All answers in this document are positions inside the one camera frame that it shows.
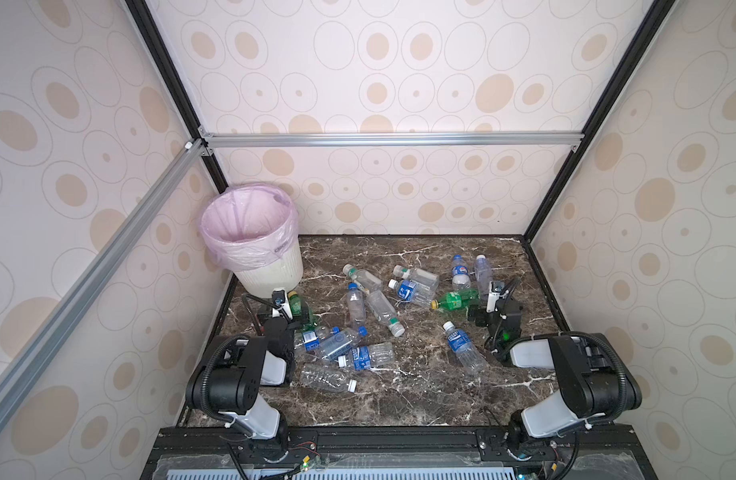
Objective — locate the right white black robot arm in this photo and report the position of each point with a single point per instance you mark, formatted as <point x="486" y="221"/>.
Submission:
<point x="595" y="387"/>

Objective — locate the clear bottle pale label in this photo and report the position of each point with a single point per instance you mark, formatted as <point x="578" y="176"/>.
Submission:
<point x="483" y="275"/>

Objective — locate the green bottle yellow cap right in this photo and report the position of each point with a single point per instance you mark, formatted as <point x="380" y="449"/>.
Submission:
<point x="456" y="300"/>

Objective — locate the pink bin liner bag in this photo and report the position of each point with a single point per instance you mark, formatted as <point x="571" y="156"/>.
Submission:
<point x="250" y="226"/>

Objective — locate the clear bottle green band cap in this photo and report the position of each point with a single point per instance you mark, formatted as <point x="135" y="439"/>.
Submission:
<point x="385" y="313"/>

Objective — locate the white plastic waste bin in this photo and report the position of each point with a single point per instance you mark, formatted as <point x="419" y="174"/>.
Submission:
<point x="284" y="273"/>

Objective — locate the flat clear bottle white cap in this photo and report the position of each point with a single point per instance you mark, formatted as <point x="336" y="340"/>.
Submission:
<point x="417" y="275"/>

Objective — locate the square clear bottle green band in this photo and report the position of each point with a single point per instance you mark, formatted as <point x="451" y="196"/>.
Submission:
<point x="365" y="280"/>

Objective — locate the Pocari Sweat bottle white cap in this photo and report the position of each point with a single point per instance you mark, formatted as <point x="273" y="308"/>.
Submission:
<point x="368" y="357"/>

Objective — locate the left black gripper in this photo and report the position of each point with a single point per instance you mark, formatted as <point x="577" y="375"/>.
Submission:
<point x="287" y="317"/>

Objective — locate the soda water bottle blue cap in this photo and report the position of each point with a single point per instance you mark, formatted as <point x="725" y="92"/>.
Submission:
<point x="340" y="343"/>

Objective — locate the black frame post left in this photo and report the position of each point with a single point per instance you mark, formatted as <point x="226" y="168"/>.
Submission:
<point x="154" y="41"/>

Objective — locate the green bottle near bin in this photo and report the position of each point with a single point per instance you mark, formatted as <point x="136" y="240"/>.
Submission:
<point x="301" y="313"/>

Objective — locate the blue label bottle white cap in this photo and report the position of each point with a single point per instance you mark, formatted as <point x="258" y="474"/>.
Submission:
<point x="412" y="292"/>

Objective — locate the small Pepsi water bottle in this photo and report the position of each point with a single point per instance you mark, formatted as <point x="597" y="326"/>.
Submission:
<point x="461" y="279"/>

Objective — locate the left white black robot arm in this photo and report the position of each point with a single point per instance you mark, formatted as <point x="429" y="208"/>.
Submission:
<point x="225" y="385"/>

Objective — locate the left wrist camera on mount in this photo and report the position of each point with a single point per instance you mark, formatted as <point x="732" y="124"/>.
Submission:
<point x="280" y="305"/>

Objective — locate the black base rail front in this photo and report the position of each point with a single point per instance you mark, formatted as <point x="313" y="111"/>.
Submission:
<point x="464" y="452"/>

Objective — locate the aluminium rail left wall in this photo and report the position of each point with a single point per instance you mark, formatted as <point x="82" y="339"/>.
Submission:
<point x="31" y="362"/>

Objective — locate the Fiji bottle blue cap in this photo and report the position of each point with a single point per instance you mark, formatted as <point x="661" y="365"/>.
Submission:
<point x="356" y="304"/>

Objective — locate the small blue label bottle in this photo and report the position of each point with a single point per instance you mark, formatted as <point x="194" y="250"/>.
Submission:
<point x="310" y="339"/>

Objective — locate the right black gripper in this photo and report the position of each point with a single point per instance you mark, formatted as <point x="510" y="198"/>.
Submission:
<point x="503" y="307"/>

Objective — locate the black frame post right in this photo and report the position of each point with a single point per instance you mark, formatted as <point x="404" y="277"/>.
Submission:
<point x="634" y="53"/>

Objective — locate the black frame post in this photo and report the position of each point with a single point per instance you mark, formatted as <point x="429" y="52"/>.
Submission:
<point x="154" y="41"/>
<point x="634" y="53"/>

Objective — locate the crushed clear bottle white cap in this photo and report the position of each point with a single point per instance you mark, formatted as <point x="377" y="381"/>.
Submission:
<point x="324" y="378"/>

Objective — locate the horizontal aluminium rail back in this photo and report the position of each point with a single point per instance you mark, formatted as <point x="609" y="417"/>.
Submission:
<point x="412" y="139"/>

